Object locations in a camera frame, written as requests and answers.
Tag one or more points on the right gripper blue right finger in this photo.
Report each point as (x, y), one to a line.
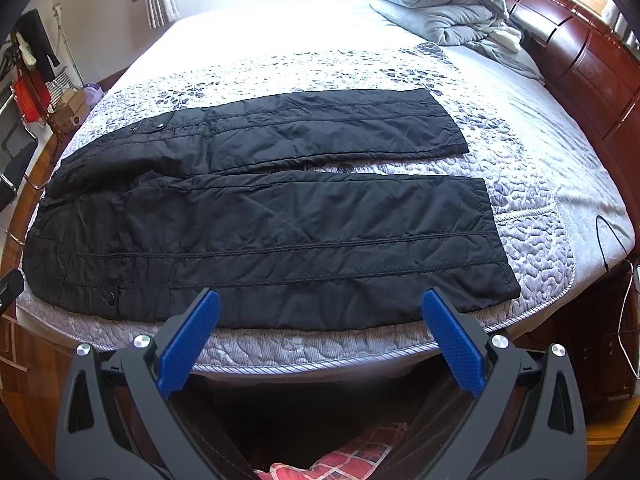
(460, 339)

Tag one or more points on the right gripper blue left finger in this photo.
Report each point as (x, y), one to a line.
(181, 339)

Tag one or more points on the black pants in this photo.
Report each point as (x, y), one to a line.
(242, 199)

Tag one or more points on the black metal chair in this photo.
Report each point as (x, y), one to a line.
(18, 145)

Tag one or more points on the red plaid cloth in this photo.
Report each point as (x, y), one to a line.
(356, 460)

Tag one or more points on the grey patterned quilted bedspread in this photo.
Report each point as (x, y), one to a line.
(557, 210)

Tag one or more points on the cardboard box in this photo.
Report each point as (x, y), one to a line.
(70, 111)

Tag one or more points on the coat rack with clothes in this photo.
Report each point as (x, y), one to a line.
(35, 66)

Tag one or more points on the purple round object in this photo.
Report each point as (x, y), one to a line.
(93, 93)

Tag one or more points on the dark red wooden headboard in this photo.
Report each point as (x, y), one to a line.
(593, 76)

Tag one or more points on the folded grey duvet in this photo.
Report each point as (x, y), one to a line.
(483, 26)

